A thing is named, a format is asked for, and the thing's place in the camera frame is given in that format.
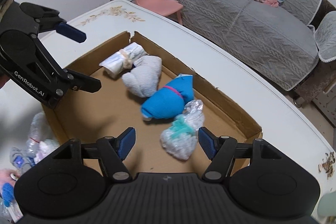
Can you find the blue sock bundle pink band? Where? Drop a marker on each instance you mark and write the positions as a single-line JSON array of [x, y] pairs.
[[162, 103]]

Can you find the white pink cloth item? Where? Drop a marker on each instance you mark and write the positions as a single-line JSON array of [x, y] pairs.
[[46, 146]]

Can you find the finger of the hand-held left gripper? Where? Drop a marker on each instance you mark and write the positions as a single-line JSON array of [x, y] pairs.
[[72, 31], [84, 82]]

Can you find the clear bag with teal cloth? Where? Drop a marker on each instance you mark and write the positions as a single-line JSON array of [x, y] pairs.
[[178, 142]]

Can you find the grey covered sofa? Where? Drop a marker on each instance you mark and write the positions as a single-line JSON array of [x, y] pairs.
[[312, 87]]

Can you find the grey quilted armrest cover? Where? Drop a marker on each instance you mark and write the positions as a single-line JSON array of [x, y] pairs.
[[326, 37]]

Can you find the clear plastic bag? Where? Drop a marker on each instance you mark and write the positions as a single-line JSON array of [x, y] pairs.
[[39, 127]]

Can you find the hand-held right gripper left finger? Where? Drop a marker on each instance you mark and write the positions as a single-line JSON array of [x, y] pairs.
[[127, 142]]

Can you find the grey sock bundle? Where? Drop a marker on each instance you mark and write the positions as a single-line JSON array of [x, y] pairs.
[[144, 77]]

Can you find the clear plastic packet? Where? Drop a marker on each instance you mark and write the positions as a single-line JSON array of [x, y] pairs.
[[8, 213]]

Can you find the white rolled cloth bundle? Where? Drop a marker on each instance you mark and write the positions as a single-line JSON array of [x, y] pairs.
[[118, 62]]

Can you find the grey quilted sofa cover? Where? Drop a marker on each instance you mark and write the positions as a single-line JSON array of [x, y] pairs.
[[249, 29]]

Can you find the shallow cardboard box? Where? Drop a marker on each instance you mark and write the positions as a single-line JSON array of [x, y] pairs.
[[105, 108]]

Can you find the pale green object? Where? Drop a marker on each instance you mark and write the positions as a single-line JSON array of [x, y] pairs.
[[328, 208]]

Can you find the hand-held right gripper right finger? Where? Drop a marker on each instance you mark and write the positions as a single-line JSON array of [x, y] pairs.
[[207, 144]]

